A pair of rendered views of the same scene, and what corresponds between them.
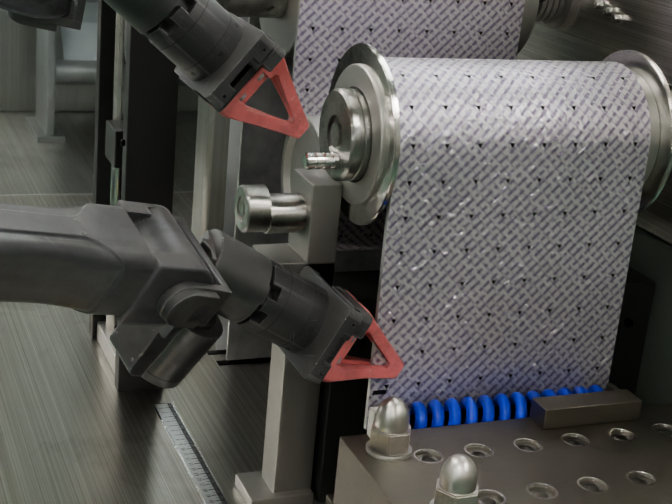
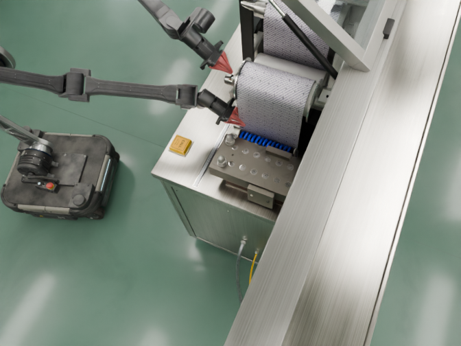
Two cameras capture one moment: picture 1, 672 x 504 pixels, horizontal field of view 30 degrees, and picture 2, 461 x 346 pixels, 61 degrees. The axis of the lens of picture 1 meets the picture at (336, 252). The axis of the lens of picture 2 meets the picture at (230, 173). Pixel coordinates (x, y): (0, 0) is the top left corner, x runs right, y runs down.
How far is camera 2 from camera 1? 1.15 m
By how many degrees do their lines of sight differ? 58
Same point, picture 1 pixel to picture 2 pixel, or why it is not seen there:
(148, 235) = (180, 92)
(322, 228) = not seen: hidden behind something
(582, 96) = (287, 95)
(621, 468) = (265, 171)
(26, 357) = (237, 57)
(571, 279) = (284, 128)
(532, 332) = (276, 132)
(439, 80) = (252, 79)
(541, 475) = (247, 163)
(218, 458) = not seen: hidden behind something
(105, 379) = not seen: hidden behind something
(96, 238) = (163, 95)
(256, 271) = (207, 101)
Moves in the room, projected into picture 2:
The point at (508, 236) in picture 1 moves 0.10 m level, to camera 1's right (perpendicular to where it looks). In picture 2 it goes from (267, 114) to (287, 132)
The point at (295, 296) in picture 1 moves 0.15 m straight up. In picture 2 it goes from (215, 108) to (210, 81)
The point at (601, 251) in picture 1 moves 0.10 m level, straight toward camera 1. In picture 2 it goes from (291, 125) to (267, 139)
